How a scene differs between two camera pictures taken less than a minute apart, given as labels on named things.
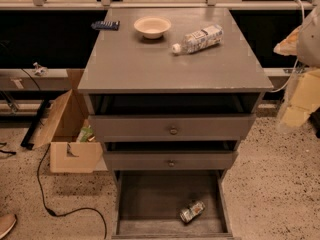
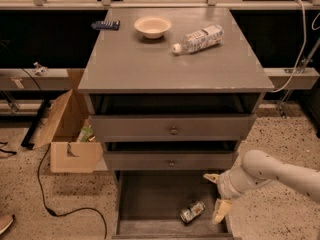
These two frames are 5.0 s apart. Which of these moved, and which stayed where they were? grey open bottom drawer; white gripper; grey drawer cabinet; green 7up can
Moved: white gripper
Stayed: grey drawer cabinet; grey open bottom drawer; green 7up can
